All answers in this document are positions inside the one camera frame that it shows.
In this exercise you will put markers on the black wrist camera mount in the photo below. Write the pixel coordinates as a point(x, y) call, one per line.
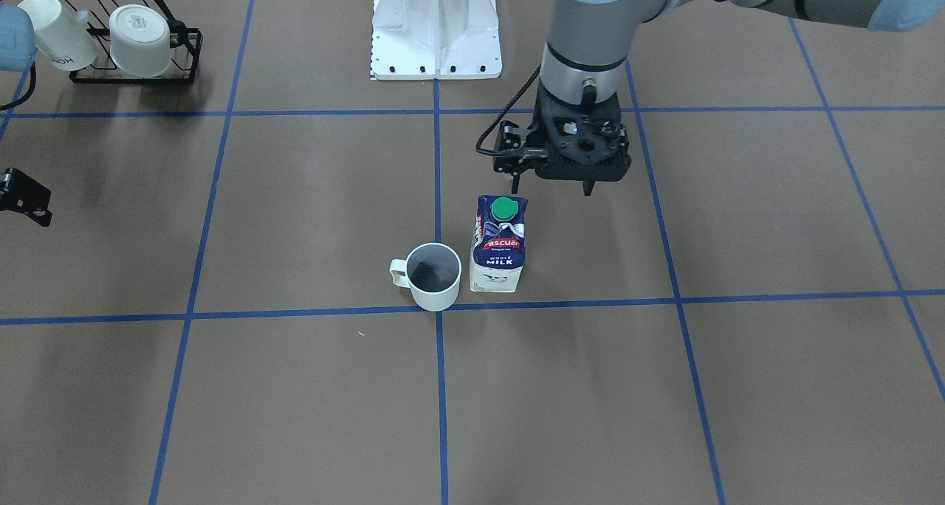
point(22, 194)
point(513, 150)

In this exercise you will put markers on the white ribbed mug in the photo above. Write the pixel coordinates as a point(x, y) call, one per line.
point(432, 273)

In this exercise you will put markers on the white camera pole base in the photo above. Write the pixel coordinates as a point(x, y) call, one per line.
point(435, 39)

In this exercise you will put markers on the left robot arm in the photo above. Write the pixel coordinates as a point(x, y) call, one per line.
point(588, 41)

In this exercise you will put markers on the white mug on rack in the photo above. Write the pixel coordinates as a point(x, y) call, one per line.
point(59, 36)

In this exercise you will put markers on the blue white milk carton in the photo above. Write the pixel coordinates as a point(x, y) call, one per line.
point(498, 247)

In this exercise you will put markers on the white ribbed cup upside down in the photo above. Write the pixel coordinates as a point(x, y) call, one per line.
point(139, 41)

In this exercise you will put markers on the black wire mug rack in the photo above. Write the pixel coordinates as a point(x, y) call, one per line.
point(186, 44)

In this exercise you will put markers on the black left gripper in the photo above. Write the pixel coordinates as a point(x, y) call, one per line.
point(512, 148)

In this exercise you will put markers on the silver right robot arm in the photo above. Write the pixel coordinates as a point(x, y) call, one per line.
point(18, 39)

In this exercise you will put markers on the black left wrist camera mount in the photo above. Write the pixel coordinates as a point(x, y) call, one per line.
point(513, 150)

